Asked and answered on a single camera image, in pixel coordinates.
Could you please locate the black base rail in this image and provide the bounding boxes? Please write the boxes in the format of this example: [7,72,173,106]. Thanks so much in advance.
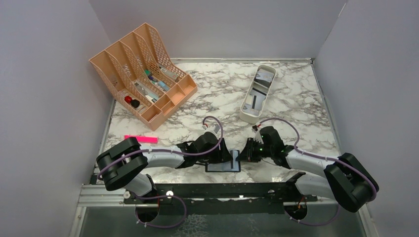
[124,182,317,215]

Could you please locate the teal pens in organizer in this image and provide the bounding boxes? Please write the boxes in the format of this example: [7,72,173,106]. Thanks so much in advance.
[144,70,170,91]

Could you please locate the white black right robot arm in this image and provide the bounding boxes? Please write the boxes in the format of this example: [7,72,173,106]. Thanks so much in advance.
[238,126,379,212]

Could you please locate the black leather card holder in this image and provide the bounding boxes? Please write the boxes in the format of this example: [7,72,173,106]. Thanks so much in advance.
[205,150,241,173]

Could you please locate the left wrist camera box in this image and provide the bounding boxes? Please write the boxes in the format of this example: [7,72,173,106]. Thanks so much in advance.
[207,124,220,135]

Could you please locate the red round item in organizer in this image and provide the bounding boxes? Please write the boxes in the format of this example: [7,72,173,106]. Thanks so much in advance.
[124,96,132,104]

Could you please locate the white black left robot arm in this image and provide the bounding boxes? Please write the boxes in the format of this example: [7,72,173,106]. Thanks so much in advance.
[96,131,240,203]

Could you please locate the peach plastic file organizer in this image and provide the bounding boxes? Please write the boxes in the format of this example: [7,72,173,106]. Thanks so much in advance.
[90,23,198,131]

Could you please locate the grey device in organizer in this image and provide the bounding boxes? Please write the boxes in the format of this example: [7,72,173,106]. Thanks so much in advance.
[159,64,179,82]

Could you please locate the cream oblong plastic tray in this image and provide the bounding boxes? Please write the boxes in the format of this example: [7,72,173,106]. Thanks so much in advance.
[239,65,276,123]

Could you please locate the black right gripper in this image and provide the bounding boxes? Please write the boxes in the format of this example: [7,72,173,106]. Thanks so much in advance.
[236,137,273,162]

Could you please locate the pink rectangular bar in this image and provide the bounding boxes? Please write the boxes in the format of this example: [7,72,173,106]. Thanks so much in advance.
[124,135,159,144]

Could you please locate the black round item in organizer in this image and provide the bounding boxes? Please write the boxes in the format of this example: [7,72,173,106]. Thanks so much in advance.
[130,99,140,109]

